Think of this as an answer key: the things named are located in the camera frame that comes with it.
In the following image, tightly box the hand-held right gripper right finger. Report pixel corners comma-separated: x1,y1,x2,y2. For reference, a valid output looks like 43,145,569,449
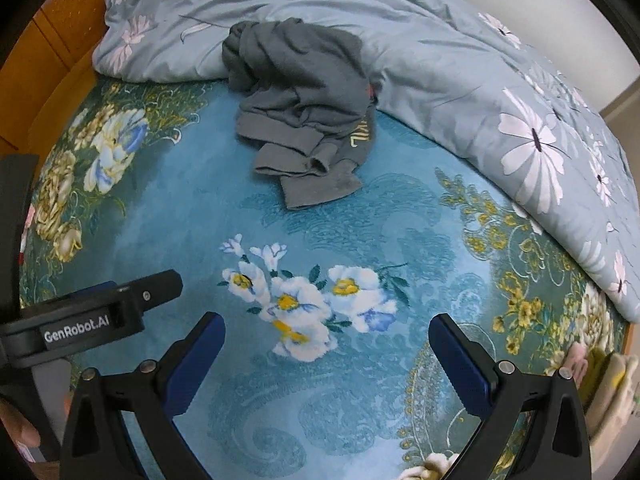
429,312,594,480

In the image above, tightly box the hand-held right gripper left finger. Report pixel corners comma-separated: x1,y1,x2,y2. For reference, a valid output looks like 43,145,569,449
60,311,226,480

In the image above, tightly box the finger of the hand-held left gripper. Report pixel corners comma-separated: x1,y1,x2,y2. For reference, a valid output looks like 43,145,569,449
107,269,184,312

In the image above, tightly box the grey sweatshirt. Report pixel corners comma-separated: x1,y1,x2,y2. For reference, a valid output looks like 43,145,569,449
221,17,377,210

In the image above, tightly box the pile of folded pastel clothes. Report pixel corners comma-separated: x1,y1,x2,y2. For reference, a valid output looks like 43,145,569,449
565,340,640,445

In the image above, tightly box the person's left hand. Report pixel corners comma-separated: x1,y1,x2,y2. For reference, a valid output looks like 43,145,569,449
0,395,45,465

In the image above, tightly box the teal floral blanket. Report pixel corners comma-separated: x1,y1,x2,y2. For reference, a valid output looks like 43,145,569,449
17,75,628,480

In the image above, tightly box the orange wooden headboard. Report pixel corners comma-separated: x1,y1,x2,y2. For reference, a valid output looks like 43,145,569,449
0,0,109,157

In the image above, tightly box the light blue floral quilt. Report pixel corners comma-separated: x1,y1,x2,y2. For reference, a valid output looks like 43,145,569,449
92,0,640,323

